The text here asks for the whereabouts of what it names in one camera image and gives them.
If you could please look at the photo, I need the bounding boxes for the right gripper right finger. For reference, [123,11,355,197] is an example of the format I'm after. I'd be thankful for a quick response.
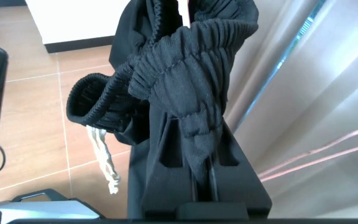
[210,120,273,218]

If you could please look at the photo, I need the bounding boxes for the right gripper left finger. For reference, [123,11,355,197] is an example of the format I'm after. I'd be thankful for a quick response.
[141,112,199,218]

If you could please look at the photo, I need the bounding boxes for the black shorts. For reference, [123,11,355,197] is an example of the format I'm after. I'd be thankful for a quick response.
[66,0,260,220]

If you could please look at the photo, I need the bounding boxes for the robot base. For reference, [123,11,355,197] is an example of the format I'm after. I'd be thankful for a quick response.
[0,42,105,224]

